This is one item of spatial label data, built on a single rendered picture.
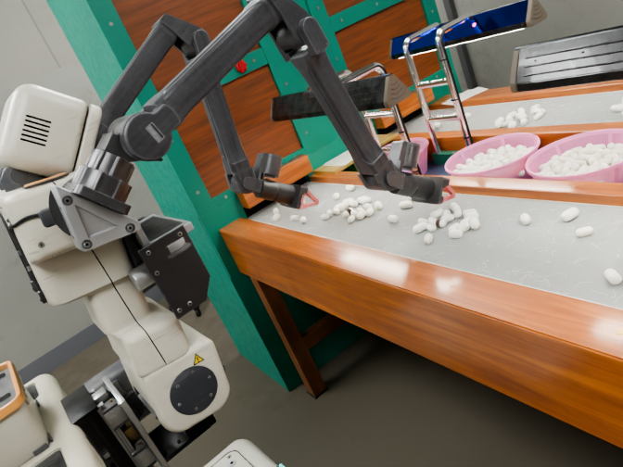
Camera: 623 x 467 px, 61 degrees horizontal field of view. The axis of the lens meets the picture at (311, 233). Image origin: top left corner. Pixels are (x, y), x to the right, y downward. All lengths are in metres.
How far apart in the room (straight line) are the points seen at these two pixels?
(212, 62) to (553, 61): 0.58
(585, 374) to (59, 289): 0.88
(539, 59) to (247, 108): 1.20
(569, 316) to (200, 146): 1.38
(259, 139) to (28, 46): 2.01
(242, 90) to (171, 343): 1.12
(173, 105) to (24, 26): 2.81
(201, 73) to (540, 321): 0.69
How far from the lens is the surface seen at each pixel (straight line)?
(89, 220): 0.91
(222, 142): 1.44
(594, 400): 0.91
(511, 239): 1.19
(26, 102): 1.04
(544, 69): 1.02
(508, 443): 1.78
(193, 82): 0.97
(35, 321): 3.71
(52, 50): 3.71
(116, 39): 1.87
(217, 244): 1.95
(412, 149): 1.29
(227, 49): 1.01
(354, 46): 2.26
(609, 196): 1.23
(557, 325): 0.89
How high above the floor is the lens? 1.30
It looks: 21 degrees down
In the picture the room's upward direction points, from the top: 24 degrees counter-clockwise
